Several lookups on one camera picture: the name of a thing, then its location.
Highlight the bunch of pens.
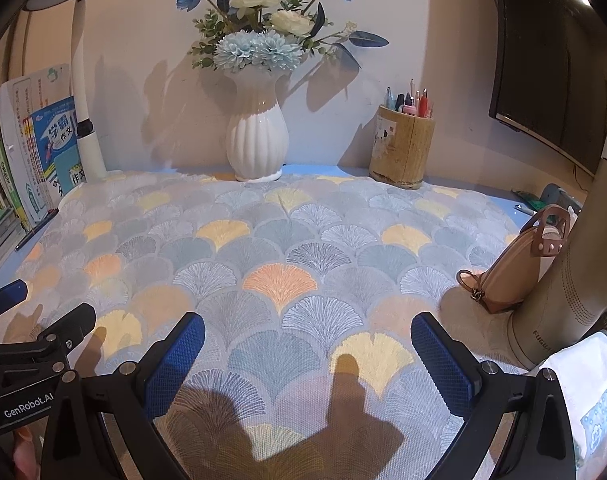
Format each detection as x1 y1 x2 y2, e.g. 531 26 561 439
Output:
383 79 434 120

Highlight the beige thermos bottle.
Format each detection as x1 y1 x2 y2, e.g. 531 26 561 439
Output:
506 122 607 368

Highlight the bamboo pen holder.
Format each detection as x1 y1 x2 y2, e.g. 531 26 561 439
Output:
368 105 435 191

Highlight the artificial flower bouquet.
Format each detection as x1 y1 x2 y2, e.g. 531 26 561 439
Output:
176 0 390 73

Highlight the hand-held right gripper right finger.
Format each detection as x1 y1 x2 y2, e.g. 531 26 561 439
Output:
410 311 577 480

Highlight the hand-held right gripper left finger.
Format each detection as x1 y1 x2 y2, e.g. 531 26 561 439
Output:
38 311 207 480

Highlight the green small tool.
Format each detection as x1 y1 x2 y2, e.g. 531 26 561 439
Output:
512 190 549 213

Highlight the white ribbed vase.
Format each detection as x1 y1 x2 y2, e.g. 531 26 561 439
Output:
225 67 289 182

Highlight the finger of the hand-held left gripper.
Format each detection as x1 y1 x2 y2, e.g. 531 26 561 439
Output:
0 302 97 386
0 279 28 321

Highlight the beige leather bag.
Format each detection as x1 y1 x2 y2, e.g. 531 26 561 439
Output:
456 205 571 316

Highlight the person's left hand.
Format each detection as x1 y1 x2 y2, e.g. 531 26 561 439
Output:
8 427 47 480

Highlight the dark pen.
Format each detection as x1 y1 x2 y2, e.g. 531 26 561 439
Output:
14 207 60 252

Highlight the blue cover book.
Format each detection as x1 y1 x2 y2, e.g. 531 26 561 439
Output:
21 97 92 226

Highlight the dark grey small object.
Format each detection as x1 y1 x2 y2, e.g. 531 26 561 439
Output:
541 183 581 211

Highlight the white desk lamp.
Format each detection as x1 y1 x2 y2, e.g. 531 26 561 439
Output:
24 0 109 181

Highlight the fan pattern table mat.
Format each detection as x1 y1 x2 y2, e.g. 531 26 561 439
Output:
0 170 604 480

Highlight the dark monitor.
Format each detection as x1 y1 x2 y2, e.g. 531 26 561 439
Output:
488 0 607 176

